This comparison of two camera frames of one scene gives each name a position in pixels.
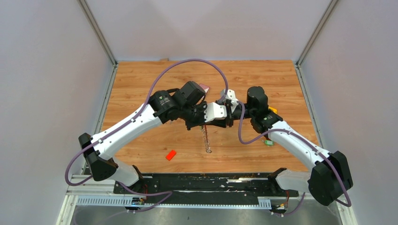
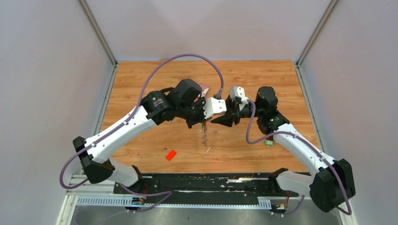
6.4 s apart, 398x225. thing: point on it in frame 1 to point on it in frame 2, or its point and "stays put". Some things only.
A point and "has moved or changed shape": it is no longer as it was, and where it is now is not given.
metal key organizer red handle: x=206 y=136 has moved or changed shape
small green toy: x=269 y=142 stays put
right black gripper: x=230 y=115 stays put
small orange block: x=170 y=156 stays put
